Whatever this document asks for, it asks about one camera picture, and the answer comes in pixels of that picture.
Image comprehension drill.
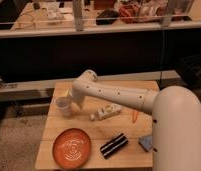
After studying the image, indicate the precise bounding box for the wooden table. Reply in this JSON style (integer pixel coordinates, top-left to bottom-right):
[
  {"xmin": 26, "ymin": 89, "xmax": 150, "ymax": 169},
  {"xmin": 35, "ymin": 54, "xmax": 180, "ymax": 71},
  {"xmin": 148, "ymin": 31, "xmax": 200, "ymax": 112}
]
[{"xmin": 35, "ymin": 81, "xmax": 153, "ymax": 170}]

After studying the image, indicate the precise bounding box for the grey metal post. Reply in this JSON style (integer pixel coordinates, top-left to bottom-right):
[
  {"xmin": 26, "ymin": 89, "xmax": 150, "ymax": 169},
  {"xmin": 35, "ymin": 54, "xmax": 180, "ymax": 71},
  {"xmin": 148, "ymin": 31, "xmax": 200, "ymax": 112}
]
[{"xmin": 72, "ymin": 0, "xmax": 83, "ymax": 31}]

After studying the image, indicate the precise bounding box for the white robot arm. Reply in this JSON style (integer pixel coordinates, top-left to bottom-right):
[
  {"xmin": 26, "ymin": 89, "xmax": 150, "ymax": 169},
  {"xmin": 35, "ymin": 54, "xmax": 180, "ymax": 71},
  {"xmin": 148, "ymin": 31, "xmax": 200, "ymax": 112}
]
[{"xmin": 69, "ymin": 70, "xmax": 201, "ymax": 171}]

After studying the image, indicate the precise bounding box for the orange tool on shelf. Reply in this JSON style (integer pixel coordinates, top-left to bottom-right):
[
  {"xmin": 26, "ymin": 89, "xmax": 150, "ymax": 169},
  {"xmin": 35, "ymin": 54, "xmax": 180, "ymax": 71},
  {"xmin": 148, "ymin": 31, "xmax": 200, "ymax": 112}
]
[{"xmin": 119, "ymin": 4, "xmax": 140, "ymax": 24}]

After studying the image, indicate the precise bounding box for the orange carrot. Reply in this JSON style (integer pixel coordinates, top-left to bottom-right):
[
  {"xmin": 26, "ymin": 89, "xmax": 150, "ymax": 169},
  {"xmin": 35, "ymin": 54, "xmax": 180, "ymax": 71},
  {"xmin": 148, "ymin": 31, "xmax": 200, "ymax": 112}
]
[{"xmin": 132, "ymin": 110, "xmax": 139, "ymax": 123}]

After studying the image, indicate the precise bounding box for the blue sponge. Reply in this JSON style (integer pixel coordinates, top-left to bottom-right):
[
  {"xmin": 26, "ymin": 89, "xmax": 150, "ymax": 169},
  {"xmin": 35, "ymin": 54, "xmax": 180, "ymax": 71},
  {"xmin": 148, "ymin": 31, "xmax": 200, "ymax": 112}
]
[{"xmin": 138, "ymin": 135, "xmax": 152, "ymax": 152}]

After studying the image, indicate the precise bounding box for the black bag on shelf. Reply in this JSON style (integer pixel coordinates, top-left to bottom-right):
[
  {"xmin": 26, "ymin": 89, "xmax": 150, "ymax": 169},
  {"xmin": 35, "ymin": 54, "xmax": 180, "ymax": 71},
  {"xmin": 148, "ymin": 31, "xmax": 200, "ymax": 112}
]
[{"xmin": 96, "ymin": 10, "xmax": 118, "ymax": 25}]

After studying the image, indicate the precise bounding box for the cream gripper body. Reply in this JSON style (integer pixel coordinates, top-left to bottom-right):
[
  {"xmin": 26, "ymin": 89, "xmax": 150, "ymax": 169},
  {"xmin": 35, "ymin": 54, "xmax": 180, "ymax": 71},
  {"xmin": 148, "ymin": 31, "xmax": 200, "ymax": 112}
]
[{"xmin": 67, "ymin": 89, "xmax": 84, "ymax": 109}]

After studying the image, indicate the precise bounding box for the black white striped block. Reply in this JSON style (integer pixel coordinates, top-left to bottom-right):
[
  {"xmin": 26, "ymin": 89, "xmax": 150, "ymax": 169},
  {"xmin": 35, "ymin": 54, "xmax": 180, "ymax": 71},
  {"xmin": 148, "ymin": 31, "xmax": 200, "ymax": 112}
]
[{"xmin": 100, "ymin": 133, "xmax": 129, "ymax": 159}]

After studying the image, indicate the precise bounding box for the white ceramic cup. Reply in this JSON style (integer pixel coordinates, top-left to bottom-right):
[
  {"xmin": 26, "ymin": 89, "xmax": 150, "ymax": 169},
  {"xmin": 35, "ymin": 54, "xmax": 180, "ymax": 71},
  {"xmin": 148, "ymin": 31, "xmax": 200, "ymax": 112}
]
[{"xmin": 56, "ymin": 97, "xmax": 72, "ymax": 117}]

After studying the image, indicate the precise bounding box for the white toy bottle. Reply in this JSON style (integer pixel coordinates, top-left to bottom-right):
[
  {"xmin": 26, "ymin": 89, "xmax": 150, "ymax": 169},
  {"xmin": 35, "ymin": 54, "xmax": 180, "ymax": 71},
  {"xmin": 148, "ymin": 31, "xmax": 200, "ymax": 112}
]
[{"xmin": 90, "ymin": 103, "xmax": 122, "ymax": 121}]

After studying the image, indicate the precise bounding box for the orange patterned plate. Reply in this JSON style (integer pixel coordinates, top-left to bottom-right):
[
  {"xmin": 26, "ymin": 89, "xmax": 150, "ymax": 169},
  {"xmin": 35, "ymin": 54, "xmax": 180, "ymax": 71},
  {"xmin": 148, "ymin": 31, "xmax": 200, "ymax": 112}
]
[{"xmin": 52, "ymin": 128, "xmax": 91, "ymax": 169}]

